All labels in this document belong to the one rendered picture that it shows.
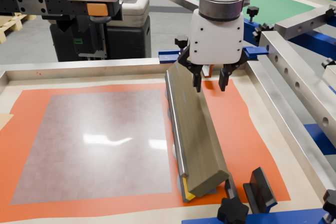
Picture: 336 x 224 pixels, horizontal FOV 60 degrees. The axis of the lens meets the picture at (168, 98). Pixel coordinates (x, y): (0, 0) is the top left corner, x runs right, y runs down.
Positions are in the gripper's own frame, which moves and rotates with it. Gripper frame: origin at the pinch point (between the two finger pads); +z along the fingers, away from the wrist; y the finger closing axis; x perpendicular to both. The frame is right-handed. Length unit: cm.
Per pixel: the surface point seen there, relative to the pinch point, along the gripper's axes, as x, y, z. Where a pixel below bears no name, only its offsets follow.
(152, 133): 1.4, 12.5, 13.4
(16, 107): -12, 48, 14
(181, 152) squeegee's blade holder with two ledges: 13.1, 7.4, 7.1
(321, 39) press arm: -49, -56, 16
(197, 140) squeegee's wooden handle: 12.1, 4.3, 5.1
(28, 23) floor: -304, 154, 117
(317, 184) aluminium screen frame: 19.6, -17.5, 10.6
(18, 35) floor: -270, 156, 117
